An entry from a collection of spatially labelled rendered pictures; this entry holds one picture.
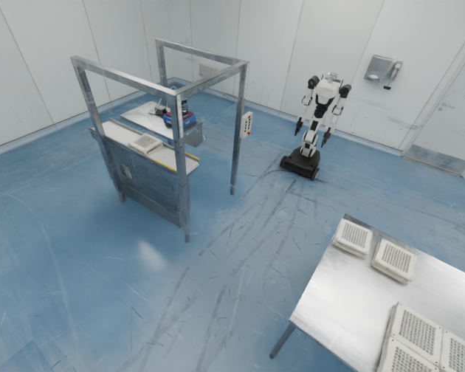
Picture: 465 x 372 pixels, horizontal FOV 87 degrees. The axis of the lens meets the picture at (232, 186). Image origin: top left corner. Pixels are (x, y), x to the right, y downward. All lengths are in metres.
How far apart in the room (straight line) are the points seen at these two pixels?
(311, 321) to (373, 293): 0.50
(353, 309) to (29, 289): 2.83
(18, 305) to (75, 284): 0.46
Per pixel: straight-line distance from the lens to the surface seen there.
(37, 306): 3.08
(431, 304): 2.22
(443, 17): 4.92
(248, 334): 2.58
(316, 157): 4.27
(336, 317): 1.83
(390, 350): 1.83
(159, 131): 2.14
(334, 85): 3.60
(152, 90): 1.96
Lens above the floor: 2.46
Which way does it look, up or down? 43 degrees down
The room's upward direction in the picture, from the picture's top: 6 degrees clockwise
